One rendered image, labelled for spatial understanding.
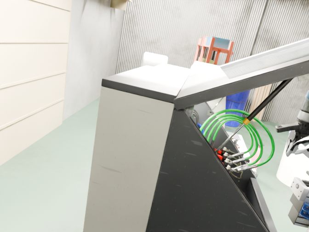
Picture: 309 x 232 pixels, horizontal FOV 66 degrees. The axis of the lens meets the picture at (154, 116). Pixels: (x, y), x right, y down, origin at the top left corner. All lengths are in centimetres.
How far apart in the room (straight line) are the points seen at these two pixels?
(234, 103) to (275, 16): 271
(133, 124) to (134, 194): 30
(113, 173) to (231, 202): 47
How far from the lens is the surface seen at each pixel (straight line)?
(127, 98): 88
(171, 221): 107
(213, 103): 156
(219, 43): 508
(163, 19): 711
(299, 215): 187
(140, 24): 717
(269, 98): 88
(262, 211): 143
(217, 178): 94
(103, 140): 96
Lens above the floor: 167
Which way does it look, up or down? 18 degrees down
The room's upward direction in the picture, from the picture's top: 12 degrees clockwise
